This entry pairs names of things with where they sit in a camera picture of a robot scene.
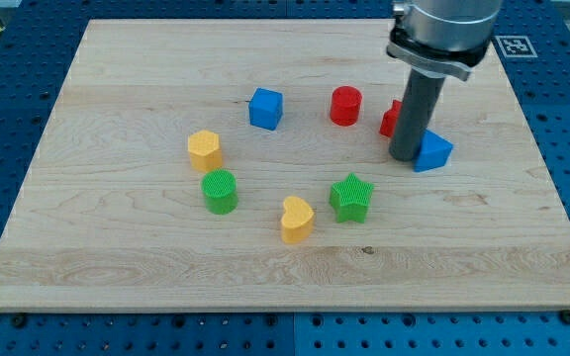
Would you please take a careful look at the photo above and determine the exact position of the blue cube block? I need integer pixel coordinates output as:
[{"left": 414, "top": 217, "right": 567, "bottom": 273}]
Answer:
[{"left": 248, "top": 88, "right": 283, "bottom": 131}]

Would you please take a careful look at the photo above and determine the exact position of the blue triangle block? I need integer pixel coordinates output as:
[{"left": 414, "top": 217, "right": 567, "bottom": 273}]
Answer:
[{"left": 414, "top": 130, "right": 454, "bottom": 172}]

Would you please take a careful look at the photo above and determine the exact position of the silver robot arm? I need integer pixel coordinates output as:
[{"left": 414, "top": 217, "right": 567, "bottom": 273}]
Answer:
[{"left": 386, "top": 0, "right": 502, "bottom": 161}]

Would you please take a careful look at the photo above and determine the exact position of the red star block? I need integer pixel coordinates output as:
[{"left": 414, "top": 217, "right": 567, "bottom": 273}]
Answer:
[{"left": 379, "top": 100, "right": 402, "bottom": 138}]

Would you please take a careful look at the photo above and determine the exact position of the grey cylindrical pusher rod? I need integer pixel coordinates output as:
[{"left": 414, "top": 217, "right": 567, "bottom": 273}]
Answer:
[{"left": 389, "top": 69, "right": 445, "bottom": 161}]

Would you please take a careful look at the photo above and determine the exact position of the red cylinder block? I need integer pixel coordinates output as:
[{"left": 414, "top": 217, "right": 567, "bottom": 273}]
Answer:
[{"left": 330, "top": 86, "right": 362, "bottom": 127}]

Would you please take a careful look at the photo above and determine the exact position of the white fiducial marker tag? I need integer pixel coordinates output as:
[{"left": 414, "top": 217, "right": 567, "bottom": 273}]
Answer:
[{"left": 495, "top": 35, "right": 537, "bottom": 58}]

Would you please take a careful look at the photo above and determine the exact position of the green cylinder block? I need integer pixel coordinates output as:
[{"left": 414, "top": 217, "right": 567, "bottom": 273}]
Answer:
[{"left": 201, "top": 169, "right": 238, "bottom": 215}]

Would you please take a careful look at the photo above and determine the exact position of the yellow hexagon block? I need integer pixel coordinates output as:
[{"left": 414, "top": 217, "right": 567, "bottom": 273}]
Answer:
[{"left": 187, "top": 130, "right": 224, "bottom": 173}]

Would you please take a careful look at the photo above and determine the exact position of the wooden board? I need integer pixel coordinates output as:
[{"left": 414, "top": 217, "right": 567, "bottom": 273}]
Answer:
[{"left": 0, "top": 20, "right": 570, "bottom": 313}]

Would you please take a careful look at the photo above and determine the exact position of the green star block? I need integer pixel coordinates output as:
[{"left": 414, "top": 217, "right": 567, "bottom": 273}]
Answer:
[{"left": 330, "top": 172, "right": 374, "bottom": 223}]

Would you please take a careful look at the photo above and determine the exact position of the yellow heart block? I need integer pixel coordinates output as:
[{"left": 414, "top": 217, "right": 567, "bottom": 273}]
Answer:
[{"left": 280, "top": 196, "right": 315, "bottom": 244}]

